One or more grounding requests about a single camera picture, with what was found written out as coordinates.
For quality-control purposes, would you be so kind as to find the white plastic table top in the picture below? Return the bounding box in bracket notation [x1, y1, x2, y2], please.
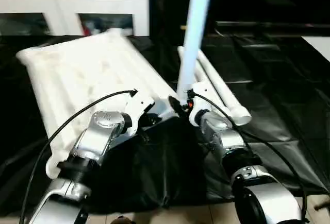
[15, 27, 179, 179]

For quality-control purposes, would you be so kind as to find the white plastic table leg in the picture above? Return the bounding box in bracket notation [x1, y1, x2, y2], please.
[197, 55, 253, 127]
[175, 0, 217, 106]
[193, 61, 234, 114]
[177, 45, 187, 85]

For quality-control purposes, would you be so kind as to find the black mat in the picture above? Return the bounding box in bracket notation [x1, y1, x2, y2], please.
[0, 33, 330, 213]

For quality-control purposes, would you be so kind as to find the long black bar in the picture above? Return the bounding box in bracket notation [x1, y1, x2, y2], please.
[214, 21, 330, 29]

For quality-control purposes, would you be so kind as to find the white cabinet with glass doors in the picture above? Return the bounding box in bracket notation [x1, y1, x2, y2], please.
[0, 0, 151, 37]

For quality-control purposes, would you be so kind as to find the flat white board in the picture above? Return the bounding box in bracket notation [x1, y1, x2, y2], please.
[301, 35, 330, 63]

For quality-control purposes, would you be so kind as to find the black stick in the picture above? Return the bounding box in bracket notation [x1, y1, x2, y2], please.
[312, 196, 330, 211]

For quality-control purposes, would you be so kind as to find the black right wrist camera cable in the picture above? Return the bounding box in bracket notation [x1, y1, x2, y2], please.
[187, 89, 309, 224]

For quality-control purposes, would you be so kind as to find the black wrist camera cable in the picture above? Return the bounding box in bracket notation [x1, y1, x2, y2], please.
[18, 88, 139, 224]
[187, 89, 309, 224]

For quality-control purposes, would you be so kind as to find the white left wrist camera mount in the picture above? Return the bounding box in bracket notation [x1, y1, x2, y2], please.
[125, 89, 156, 136]

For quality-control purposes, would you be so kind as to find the black left wrist camera cable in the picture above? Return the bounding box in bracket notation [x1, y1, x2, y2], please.
[18, 88, 139, 224]

